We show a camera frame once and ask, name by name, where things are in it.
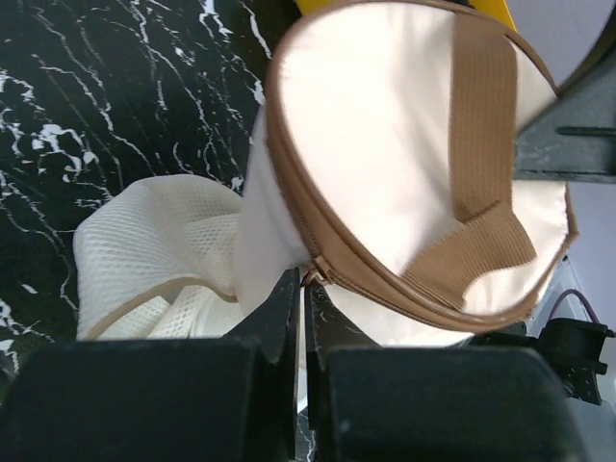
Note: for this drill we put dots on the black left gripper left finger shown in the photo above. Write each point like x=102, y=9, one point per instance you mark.
x=232, y=398

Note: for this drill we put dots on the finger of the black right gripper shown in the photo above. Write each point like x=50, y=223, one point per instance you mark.
x=574, y=139

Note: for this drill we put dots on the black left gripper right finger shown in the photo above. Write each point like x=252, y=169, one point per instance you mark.
x=372, y=403

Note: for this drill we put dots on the cream laundry bag brown trim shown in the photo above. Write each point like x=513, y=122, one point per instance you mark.
x=383, y=168

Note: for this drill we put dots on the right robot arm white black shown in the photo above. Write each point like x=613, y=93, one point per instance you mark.
x=573, y=348

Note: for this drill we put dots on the white mesh laundry bag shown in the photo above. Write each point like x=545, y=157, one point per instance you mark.
x=156, y=262

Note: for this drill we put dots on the yellow plastic bin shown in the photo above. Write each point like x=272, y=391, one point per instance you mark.
x=498, y=9

